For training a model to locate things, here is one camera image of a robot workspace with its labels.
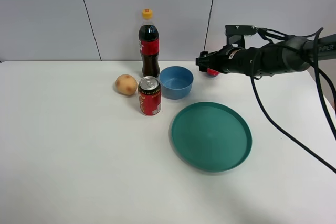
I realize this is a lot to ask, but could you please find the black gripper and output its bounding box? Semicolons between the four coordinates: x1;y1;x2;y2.
195;47;252;75

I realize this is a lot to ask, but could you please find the rainbow bumpy ball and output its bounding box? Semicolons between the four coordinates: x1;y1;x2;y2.
206;68;220;78

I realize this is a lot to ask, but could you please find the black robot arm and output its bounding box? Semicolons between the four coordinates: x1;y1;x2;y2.
195;34;335;77

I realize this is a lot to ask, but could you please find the blue plastic bowl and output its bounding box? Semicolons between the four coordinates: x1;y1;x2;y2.
159;66;194;100

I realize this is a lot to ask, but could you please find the red soda can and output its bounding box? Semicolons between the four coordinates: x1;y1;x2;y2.
138;76;161;116

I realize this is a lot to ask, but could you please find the cola bottle yellow cap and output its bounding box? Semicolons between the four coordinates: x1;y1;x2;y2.
138;8;160;77

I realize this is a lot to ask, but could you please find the green round plate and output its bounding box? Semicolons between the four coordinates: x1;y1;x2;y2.
171;102;253;173

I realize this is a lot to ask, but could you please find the yellow brown-spotted potato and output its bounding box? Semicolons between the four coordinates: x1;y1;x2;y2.
115;74;138;95

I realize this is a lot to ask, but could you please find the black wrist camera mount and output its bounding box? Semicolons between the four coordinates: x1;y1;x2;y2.
225;25;257;49

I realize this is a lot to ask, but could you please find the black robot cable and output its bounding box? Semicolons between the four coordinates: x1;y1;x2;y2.
250;27;336;174

